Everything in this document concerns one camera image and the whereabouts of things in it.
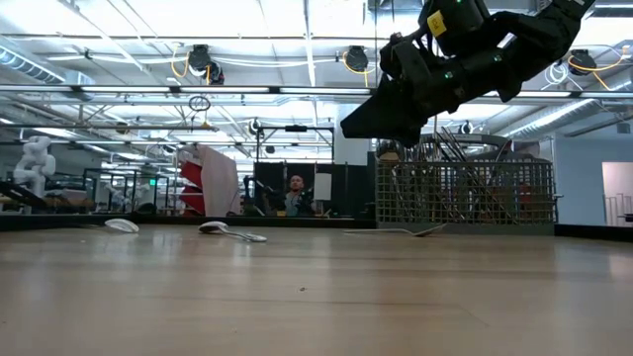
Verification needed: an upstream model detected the wooden workbench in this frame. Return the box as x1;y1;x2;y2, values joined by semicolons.
0;195;100;215

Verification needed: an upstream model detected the grey mesh cutlery basket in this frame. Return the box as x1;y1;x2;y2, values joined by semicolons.
374;132;560;234

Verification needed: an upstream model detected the long linear ceiling light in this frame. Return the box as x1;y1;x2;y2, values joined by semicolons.
0;84;633;99

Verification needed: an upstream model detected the black partition panel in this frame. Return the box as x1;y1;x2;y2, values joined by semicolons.
253;161;378;219

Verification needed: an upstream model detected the black metal gantry frame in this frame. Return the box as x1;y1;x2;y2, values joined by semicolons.
255;125;336;164

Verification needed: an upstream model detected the person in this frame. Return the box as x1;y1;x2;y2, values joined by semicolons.
276;173;317;218

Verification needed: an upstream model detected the yellow cable tag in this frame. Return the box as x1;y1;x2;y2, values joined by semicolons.
427;10;448;39

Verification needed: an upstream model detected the white paper sign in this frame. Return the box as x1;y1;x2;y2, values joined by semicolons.
314;172;333;202

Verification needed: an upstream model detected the red rack with pale cover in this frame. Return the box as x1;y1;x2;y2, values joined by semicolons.
177;142;242;218

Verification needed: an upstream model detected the black framed glass enclosure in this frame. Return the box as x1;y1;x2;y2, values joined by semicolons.
82;167;174;215

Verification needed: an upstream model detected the hanging wire ring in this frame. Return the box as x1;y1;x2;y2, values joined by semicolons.
187;95;213;113

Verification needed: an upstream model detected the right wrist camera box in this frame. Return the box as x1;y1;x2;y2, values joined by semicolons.
418;0;491;56

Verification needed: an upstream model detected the silver ventilation duct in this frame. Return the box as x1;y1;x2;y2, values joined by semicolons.
0;45;68;86
508;97;633;140

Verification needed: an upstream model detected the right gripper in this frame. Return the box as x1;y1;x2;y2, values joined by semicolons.
340;33;511;148

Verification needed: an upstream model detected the white square column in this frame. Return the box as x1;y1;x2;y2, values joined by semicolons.
334;102;373;167

